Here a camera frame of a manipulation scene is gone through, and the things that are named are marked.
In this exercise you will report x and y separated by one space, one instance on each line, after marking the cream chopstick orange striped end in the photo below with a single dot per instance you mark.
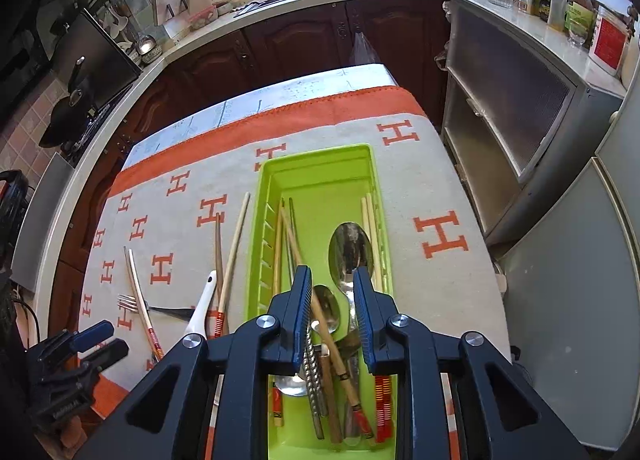
376 240

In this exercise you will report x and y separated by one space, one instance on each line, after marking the white plastic bottle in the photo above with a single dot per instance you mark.
556 5

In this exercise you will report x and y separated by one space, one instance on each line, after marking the white ceramic soup spoon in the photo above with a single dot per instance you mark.
200 315

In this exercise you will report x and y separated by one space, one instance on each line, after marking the clear bottle green label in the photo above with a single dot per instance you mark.
580 15

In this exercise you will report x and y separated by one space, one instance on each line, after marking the dark metal fork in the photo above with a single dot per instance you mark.
127 304

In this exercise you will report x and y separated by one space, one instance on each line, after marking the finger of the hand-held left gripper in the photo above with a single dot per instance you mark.
107 352
95 330

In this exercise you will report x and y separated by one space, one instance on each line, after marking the pink lidded dish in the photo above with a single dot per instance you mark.
204 15

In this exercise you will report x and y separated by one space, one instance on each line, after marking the glossy dark splash panel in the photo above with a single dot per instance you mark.
110 60

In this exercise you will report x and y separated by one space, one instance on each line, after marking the grey metal cabinet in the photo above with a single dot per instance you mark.
510 105

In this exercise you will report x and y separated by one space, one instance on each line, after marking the white bag red label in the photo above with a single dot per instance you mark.
607 40

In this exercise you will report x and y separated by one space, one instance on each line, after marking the black gas stove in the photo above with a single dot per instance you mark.
95 133

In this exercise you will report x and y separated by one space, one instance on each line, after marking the cream chopstick red orange bands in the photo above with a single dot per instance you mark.
137 290

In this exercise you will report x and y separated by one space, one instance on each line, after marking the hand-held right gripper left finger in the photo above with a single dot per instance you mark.
302 325

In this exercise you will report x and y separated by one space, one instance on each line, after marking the white kitchen countertop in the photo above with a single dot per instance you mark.
210 35

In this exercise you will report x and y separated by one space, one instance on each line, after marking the patterned bowl with steel lid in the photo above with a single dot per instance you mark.
146 48

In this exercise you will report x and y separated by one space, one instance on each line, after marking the stainless steel side panel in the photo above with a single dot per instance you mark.
40 220

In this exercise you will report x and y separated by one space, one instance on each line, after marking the green plastic utensil tray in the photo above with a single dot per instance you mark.
320 180

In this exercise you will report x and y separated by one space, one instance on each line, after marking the large stainless steel spoon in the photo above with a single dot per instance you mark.
350 250

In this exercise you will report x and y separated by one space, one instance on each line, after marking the medium stainless steel spoon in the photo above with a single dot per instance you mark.
331 307

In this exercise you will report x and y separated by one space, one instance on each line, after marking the white plastic bag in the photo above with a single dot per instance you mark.
362 50

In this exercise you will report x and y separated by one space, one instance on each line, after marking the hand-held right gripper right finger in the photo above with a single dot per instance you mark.
364 325

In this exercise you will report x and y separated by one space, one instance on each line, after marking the orange and cream patterned blanket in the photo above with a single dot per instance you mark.
440 165

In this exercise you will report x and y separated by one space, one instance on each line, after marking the dark wooden base cabinets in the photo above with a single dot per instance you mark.
300 40

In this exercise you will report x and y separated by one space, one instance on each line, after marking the ribbed stainless steel chopsticks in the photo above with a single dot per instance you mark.
312 375

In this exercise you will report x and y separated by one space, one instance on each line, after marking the black wok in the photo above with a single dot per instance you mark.
65 125

